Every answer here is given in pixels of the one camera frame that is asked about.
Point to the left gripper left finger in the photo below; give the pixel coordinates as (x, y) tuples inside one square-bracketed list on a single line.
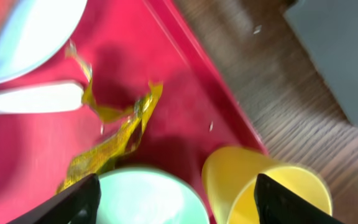
[(77, 204)]

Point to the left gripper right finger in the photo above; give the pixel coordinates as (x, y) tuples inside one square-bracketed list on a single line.
[(278, 205)]

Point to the yellow plastic cup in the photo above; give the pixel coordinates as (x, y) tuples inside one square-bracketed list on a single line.
[(229, 176)]

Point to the green bowl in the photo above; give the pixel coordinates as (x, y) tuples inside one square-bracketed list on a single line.
[(147, 195)]

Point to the grey dishwasher rack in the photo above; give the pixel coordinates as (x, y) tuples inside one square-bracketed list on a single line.
[(328, 30)]

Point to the yellow snack wrapper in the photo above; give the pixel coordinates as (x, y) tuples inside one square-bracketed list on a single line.
[(124, 141)]

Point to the white spoon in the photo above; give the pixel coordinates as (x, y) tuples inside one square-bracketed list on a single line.
[(51, 97)]

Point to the red serving tray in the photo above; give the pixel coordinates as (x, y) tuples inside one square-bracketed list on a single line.
[(129, 44)]

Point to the light blue plate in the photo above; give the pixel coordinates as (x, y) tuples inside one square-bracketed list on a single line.
[(34, 32)]

